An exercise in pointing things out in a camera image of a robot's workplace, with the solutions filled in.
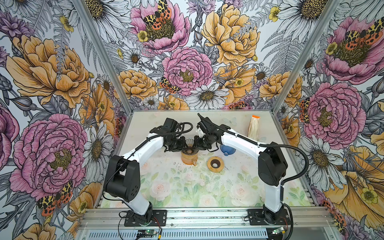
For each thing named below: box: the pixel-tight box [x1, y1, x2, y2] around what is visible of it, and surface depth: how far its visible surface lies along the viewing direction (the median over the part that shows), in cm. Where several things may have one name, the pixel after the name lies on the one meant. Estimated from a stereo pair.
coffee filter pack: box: [248, 115, 261, 141], surface depth 104 cm
